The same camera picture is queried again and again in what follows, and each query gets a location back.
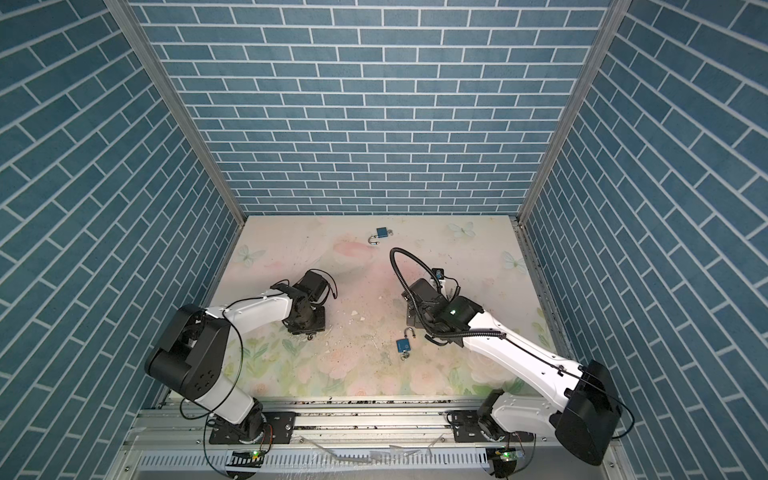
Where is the floral table mat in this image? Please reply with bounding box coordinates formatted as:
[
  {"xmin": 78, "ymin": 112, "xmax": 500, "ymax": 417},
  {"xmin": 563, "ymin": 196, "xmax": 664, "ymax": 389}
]
[{"xmin": 210, "ymin": 216, "xmax": 555, "ymax": 400}]

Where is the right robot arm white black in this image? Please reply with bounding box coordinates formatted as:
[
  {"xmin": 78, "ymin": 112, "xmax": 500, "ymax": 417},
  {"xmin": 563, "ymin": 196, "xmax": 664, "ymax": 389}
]
[{"xmin": 389, "ymin": 247, "xmax": 632, "ymax": 466}]

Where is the blue padlock near with key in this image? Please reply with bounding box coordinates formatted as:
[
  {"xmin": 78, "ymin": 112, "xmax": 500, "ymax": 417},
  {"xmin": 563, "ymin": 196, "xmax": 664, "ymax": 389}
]
[{"xmin": 396, "ymin": 327, "xmax": 416, "ymax": 360}]

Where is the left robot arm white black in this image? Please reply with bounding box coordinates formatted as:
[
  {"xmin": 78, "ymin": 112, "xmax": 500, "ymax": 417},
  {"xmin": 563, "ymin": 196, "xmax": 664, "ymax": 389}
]
[{"xmin": 144, "ymin": 269, "xmax": 338, "ymax": 444}]

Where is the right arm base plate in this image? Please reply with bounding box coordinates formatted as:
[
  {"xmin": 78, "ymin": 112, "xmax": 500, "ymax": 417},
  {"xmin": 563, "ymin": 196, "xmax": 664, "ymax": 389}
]
[{"xmin": 444, "ymin": 410, "xmax": 534, "ymax": 444}]

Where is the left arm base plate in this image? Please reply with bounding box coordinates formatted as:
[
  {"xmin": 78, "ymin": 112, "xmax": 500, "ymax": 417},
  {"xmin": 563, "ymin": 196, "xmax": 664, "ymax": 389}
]
[{"xmin": 206, "ymin": 411, "xmax": 297, "ymax": 445}]

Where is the blue padlock far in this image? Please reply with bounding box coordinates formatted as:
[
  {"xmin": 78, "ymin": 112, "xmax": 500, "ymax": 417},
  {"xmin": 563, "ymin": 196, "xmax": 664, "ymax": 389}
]
[{"xmin": 368, "ymin": 227, "xmax": 393, "ymax": 246}]

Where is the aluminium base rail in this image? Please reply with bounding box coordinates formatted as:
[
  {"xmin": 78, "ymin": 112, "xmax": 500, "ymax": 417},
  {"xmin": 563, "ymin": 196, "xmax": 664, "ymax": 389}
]
[{"xmin": 108, "ymin": 395, "xmax": 633, "ymax": 479}]

